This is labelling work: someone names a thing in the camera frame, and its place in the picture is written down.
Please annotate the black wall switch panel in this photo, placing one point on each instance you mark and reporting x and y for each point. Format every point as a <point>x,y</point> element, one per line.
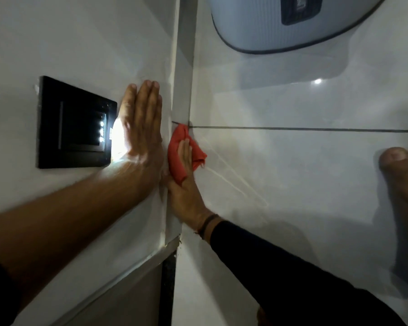
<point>71,128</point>

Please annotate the white water heater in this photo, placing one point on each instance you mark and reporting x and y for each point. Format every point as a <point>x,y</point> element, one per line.
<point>255,27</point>

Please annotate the metal edge trim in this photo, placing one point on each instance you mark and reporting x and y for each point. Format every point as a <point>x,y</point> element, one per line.
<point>122,280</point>

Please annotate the red cleaning cloth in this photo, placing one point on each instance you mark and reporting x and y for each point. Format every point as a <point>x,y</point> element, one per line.
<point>176,156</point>

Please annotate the person's right hand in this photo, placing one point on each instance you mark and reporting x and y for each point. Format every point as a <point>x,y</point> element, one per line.
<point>185,196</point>

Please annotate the person's left hand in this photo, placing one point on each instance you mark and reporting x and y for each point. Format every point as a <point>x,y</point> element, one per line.
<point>141,132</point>

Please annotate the person's right fingers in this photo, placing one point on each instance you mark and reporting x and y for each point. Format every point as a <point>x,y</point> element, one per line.
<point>185,156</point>

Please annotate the person's left little finger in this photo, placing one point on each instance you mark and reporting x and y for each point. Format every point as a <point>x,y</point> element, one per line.
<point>127,101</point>

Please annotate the black wristband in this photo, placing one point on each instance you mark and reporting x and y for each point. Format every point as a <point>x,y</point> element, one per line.
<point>208,224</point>

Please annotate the person's left forearm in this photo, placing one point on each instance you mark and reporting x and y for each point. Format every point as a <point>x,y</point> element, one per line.
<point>64,220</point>

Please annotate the person's right forearm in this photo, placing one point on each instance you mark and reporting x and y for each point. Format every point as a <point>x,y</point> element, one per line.
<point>292,281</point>

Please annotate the person's left middle finger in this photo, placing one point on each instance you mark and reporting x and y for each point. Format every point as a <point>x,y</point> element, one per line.
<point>149,101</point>

